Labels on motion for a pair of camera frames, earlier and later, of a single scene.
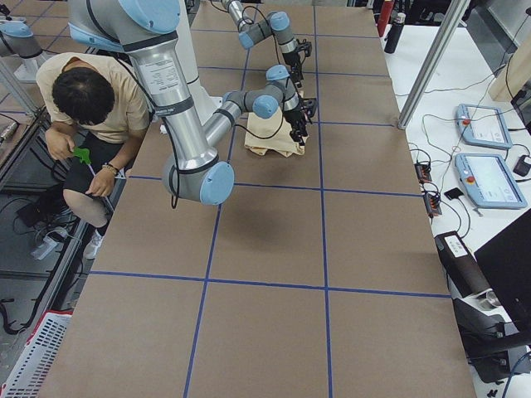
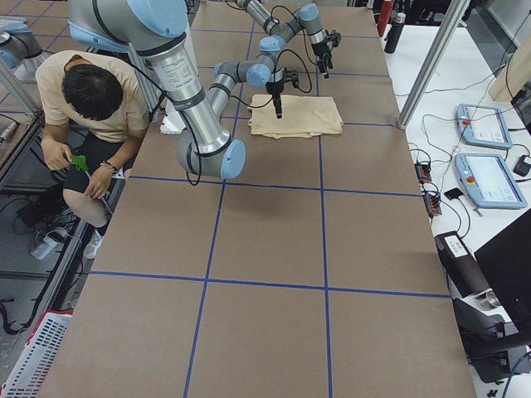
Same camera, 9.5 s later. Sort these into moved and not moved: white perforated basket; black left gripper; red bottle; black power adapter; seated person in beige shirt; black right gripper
Moved: black left gripper; black right gripper
Not moved: black power adapter; red bottle; white perforated basket; seated person in beige shirt
